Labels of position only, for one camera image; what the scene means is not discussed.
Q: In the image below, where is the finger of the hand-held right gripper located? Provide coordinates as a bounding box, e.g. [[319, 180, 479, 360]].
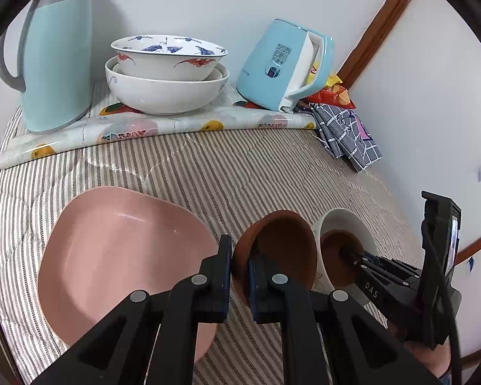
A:
[[339, 245, 421, 280], [355, 265, 420, 306]]

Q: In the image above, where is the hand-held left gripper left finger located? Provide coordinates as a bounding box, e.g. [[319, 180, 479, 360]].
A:
[[36, 235, 233, 385]]

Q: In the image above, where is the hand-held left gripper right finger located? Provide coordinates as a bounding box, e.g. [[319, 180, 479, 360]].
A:
[[246, 250, 446, 385]]

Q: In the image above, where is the white ceramic bowl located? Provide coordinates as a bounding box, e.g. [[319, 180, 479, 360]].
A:
[[310, 208, 380, 294]]

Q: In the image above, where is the pink plastic plate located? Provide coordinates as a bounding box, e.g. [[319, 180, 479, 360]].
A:
[[37, 186, 222, 364]]

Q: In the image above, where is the person's right hand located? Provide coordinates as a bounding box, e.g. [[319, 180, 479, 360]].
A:
[[403, 339, 453, 378]]

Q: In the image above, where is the grey striped tablecloth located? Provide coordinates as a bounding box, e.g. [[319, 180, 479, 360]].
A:
[[0, 104, 427, 385]]

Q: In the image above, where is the grey checked cloth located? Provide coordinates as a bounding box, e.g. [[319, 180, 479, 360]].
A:
[[300, 102, 384, 173]]

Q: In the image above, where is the red orange snack bag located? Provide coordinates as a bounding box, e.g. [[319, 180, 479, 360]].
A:
[[304, 82, 356, 110]]

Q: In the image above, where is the rolled patterned vinyl mat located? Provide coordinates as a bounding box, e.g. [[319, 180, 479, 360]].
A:
[[0, 83, 318, 171]]

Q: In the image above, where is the yellow snack bag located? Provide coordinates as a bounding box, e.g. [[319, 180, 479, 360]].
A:
[[307, 62, 342, 90]]

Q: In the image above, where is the large plain white bowl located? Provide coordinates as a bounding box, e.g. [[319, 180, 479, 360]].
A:
[[105, 56, 229, 116]]

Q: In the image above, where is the light blue electric kettle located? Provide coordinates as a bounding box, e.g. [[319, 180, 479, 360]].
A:
[[236, 19, 334, 114]]

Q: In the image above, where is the painted white porcelain bowl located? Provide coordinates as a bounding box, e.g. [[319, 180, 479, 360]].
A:
[[111, 35, 229, 81]]

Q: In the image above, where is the light blue thermos jug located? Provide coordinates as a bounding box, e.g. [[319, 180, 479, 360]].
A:
[[0, 0, 99, 134]]

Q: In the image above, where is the brown wooden trim post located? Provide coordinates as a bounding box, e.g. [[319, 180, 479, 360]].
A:
[[453, 235, 481, 268], [337, 0, 423, 90]]

